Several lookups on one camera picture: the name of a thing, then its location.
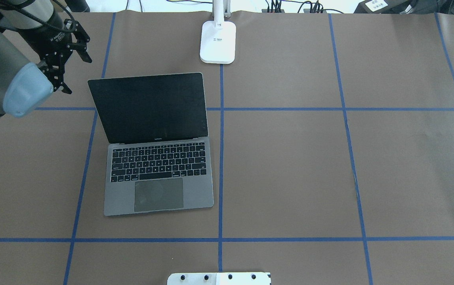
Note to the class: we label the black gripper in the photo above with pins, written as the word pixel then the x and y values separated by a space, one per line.
pixel 51 35

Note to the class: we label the grey laptop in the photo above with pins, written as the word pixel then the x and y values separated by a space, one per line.
pixel 158 157

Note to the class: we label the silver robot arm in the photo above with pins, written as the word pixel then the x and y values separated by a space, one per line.
pixel 37 37

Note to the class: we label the white desk lamp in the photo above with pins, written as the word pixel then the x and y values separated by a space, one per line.
pixel 218 36

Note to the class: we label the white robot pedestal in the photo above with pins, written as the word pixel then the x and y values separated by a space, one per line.
pixel 220 278

